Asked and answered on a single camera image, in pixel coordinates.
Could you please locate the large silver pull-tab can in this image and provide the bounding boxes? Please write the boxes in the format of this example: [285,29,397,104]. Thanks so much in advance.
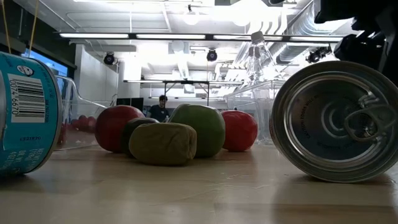
[269,60,398,184]

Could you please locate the black monitor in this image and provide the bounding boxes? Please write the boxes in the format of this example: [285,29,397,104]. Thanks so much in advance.
[116,97,144,113]

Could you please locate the round pendant lamp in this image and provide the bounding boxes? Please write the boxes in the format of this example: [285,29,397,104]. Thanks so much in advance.
[183,4,200,26]

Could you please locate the clear flask with grey cap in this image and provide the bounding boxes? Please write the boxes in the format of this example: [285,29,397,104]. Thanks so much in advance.
[245,30,285,82]
[247,46,262,78]

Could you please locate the dark plum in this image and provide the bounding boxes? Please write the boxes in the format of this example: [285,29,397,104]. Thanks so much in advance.
[120,117,160,157]

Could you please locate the long ceiling light bar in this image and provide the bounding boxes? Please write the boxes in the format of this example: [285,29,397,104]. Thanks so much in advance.
[58,32,345,44]

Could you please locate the red pomegranate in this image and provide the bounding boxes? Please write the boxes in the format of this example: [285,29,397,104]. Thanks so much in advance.
[221,110,259,152]

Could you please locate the red apple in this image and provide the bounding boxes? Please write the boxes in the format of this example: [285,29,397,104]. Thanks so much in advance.
[94,105,146,154]

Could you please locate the clear plastic storage box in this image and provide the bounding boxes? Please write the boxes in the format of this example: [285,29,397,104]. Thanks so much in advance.
[223,80,285,146]

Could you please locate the yellow cable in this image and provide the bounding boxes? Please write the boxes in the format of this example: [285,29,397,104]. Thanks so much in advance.
[1,0,40,57]

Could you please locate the person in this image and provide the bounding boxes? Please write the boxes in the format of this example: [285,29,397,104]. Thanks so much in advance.
[146,95,171,123]

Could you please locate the red grape bunch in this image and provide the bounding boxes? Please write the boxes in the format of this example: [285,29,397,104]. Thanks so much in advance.
[57,114,98,146]

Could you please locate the black ceiling track lamp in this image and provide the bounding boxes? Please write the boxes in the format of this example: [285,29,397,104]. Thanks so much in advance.
[305,45,333,64]

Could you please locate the clear plastic fruit bin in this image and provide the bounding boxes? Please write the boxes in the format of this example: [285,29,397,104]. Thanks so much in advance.
[55,75,108,152]

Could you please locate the teal tuna can with barcode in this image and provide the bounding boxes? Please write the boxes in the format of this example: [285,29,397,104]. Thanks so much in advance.
[0,51,64,179]

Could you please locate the green apple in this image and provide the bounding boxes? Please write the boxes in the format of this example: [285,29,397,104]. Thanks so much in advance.
[168,103,226,159]

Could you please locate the olive brown kiwi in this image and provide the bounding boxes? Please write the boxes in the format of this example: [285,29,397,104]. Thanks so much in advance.
[128,122,198,166]

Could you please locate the blue lit window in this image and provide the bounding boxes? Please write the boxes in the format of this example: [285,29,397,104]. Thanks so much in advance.
[21,48,69,78]

